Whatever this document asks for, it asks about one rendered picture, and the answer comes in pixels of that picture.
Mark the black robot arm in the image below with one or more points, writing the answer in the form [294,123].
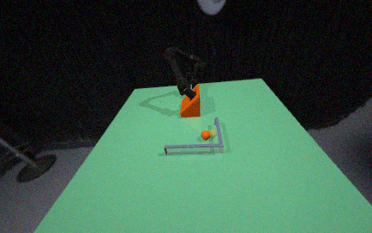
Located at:
[182,83]

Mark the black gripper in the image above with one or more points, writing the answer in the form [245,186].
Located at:
[194,80]

